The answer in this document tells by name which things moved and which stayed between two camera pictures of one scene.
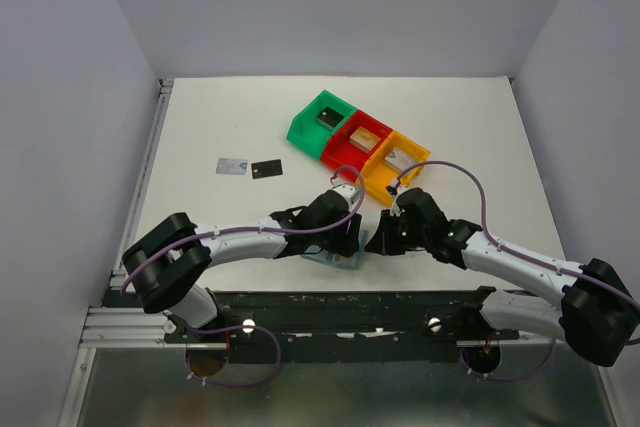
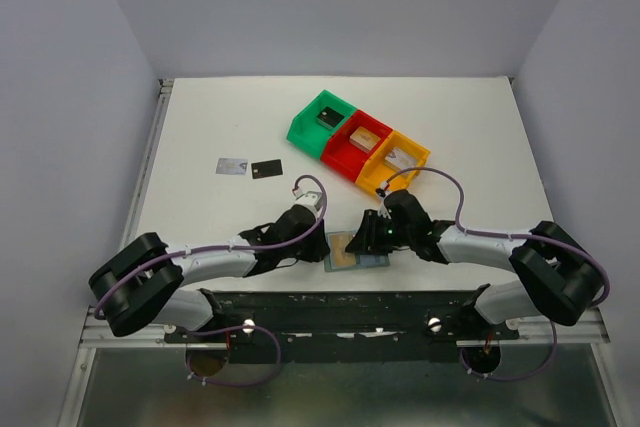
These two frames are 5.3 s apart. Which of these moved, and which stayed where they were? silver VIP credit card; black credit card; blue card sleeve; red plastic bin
Moved: blue card sleeve
Stayed: red plastic bin; silver VIP credit card; black credit card
